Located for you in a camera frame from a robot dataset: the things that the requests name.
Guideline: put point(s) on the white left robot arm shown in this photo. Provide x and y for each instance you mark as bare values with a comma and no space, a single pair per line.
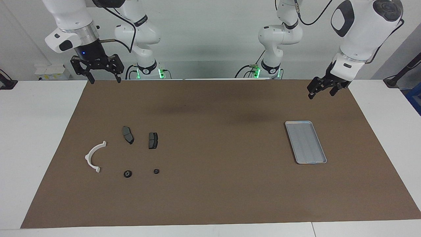
361,26

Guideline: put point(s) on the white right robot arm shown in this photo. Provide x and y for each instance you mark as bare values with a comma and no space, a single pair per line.
72,16

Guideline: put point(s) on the dark grey rectangular brake pad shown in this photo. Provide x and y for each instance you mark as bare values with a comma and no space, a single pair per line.
153,141

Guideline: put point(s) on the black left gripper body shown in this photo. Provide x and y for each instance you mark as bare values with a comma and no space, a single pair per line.
330,80

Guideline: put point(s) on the white wall socket box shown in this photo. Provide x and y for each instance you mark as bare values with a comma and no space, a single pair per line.
52,70

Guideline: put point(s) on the black table clamp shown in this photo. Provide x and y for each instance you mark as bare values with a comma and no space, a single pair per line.
6,82

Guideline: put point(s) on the large black bearing gear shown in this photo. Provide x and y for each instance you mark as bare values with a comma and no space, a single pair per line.
127,173

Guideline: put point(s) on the silver metal tray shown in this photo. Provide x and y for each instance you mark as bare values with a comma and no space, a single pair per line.
306,143

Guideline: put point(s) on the brown table mat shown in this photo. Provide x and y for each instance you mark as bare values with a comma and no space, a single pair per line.
210,197

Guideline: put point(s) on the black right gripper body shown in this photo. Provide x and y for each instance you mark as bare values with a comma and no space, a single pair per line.
90,54

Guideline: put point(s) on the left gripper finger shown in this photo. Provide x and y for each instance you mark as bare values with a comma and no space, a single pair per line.
314,87
335,89

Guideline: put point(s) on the white curved plastic bracket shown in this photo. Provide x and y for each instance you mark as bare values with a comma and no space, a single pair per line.
88,159

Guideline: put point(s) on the dark grey angled brake pad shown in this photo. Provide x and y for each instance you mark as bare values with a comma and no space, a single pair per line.
127,135

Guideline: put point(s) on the black clamp stand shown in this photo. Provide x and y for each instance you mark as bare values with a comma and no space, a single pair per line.
393,80

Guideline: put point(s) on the blue crate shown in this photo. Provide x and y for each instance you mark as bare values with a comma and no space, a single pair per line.
415,97

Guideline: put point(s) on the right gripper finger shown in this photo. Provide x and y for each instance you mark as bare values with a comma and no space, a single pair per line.
117,65
79,65

